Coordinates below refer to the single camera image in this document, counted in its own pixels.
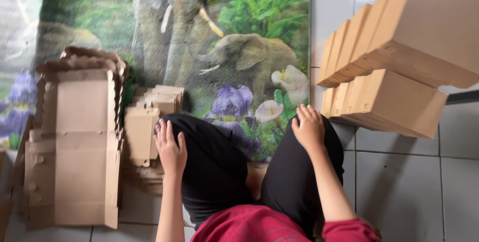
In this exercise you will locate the person's right hand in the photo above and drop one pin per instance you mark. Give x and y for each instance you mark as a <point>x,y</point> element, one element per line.
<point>310,129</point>

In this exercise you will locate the stack of folded cardboard boxes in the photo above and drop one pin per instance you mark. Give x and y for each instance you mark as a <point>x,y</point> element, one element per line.
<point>419,28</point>

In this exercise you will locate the person's black trousers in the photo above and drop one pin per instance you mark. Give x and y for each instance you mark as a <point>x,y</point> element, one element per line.
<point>213,167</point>

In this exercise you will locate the stack of small flat cardboard sheets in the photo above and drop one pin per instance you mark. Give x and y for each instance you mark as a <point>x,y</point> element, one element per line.
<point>140,133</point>

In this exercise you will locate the elephant print floor mat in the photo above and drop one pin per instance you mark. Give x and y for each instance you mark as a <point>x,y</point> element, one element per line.
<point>232,28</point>

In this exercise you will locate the person's bare foot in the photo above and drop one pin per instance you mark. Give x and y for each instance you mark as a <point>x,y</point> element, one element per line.
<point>256,178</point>

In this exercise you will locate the stack of large flat cardboard sheets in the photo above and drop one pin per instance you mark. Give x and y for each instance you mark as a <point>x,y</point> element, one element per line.
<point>80,159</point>

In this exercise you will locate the person's red shirt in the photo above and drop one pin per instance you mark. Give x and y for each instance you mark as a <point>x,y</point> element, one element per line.
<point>254,225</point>

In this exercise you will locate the person's left hand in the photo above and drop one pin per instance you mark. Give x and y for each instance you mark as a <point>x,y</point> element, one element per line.
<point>171,156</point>

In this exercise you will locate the brown cardboard piece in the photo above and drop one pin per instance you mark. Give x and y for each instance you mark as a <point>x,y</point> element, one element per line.
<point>5,215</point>

